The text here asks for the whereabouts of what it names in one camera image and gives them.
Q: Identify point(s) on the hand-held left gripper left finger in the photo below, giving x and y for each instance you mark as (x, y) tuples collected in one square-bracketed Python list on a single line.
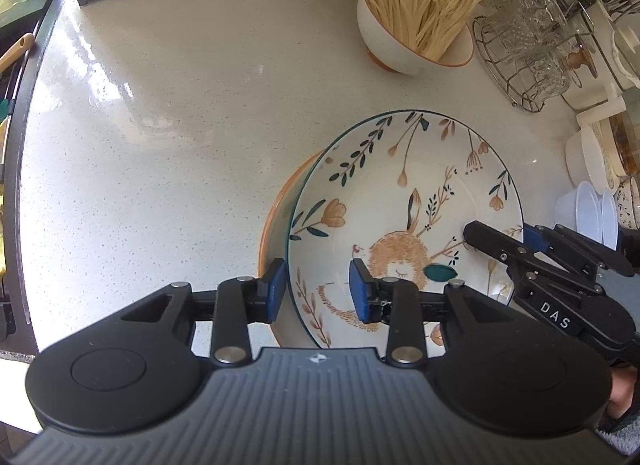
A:
[(275, 290)]

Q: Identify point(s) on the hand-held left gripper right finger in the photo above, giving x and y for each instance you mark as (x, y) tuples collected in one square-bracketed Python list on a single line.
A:
[(359, 295)]

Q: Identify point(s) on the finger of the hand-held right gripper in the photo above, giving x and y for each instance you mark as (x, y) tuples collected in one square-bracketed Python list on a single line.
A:
[(492, 242), (535, 239)]

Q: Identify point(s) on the orange rimmed plate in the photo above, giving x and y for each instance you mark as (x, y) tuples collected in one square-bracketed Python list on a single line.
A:
[(272, 225)]

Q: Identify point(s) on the plain white bowl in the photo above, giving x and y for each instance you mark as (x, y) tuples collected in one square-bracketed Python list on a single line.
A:
[(582, 160)]

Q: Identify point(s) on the rabbit print plate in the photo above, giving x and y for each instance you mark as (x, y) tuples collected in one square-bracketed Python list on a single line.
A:
[(400, 185)]

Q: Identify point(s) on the person's right hand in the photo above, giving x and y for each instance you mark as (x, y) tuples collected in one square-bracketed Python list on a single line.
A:
[(625, 390)]

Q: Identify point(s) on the speckled bowl of grains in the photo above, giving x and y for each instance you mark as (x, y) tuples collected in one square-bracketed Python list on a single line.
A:
[(630, 205)]

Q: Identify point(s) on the cluster of glass cups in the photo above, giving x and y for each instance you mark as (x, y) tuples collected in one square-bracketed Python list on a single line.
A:
[(530, 25)]

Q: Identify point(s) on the white electric pot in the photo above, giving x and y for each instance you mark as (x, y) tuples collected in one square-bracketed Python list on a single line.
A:
[(625, 40)]

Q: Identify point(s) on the orange rimmed white bowl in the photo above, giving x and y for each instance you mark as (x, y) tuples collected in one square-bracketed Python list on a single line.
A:
[(390, 45)]

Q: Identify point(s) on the black kitchen sink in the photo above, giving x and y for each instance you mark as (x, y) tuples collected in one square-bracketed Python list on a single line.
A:
[(31, 70)]

